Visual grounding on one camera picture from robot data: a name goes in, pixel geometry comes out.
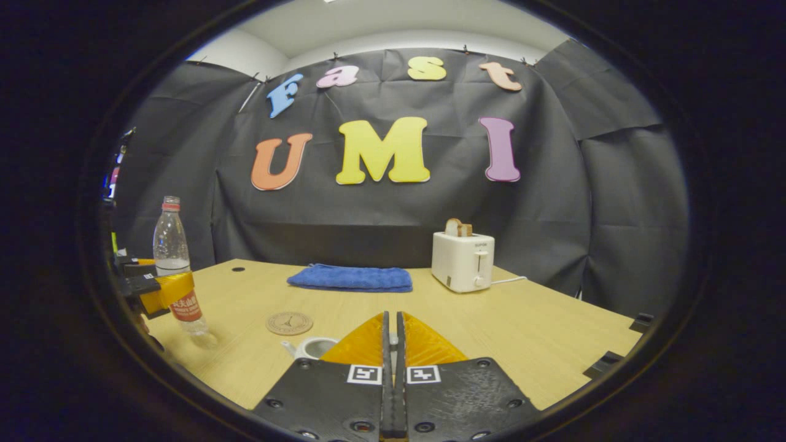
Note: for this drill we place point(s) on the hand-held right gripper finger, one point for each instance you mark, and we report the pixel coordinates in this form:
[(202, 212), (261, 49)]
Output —
[(387, 393), (400, 393)]

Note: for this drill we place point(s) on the blue folded towel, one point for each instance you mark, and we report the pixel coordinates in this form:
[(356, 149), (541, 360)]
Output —
[(350, 278)]

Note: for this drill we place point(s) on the white toaster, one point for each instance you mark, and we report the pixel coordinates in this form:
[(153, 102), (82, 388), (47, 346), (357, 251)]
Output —
[(457, 261)]

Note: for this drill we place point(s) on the bread slice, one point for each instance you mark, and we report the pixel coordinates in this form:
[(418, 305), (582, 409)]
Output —
[(454, 228)]

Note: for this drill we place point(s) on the black table clamp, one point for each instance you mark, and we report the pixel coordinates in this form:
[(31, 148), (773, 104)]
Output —
[(645, 321), (605, 364)]

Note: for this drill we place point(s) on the computer monitor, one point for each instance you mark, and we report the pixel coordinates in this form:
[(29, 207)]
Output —
[(113, 178)]

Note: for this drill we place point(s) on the clear plastic water bottle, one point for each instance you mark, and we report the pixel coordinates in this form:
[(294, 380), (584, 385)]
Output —
[(171, 239)]

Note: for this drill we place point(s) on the round wooden coaster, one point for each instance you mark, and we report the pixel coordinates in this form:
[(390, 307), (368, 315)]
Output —
[(289, 323)]

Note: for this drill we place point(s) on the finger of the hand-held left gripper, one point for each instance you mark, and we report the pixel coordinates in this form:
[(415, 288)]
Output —
[(169, 293), (135, 265)]

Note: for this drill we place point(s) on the white floral teacup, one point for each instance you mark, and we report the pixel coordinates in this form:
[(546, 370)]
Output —
[(310, 348)]

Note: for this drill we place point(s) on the black backdrop cloth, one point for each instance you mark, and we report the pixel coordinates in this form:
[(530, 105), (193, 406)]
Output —
[(399, 209)]

